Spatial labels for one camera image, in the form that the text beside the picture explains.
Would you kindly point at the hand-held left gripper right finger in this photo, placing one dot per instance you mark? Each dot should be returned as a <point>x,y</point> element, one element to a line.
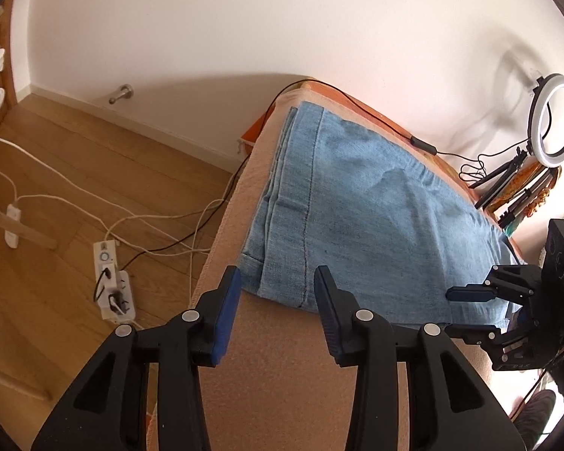
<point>326,312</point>

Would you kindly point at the yellow patterned scarf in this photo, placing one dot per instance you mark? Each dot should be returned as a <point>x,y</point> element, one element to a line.
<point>526,174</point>

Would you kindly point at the white power strip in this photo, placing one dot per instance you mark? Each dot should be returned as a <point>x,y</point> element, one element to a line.
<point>105,256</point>

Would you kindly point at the silver and black tripod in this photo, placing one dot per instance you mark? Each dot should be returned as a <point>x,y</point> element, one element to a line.
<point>521,206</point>

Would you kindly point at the blue denim pants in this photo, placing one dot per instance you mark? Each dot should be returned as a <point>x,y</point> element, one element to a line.
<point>357,197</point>

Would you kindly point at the beige blanket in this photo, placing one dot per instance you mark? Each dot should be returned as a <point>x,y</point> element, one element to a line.
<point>272,385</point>

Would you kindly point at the white power adapter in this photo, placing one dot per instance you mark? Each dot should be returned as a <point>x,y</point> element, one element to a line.
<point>13,225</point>

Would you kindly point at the wooden slat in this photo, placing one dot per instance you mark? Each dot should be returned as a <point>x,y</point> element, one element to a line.
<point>33,236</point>

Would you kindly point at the metal door stopper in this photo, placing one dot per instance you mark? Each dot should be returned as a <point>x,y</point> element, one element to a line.
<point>122,93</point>

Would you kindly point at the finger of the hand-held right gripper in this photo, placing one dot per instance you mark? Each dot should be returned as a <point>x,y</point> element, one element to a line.
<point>470,293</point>
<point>470,333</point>

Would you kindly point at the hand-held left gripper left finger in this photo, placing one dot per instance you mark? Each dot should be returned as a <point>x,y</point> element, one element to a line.
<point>228,312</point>

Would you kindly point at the teal cloth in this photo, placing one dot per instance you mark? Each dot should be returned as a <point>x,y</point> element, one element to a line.
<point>510,231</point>

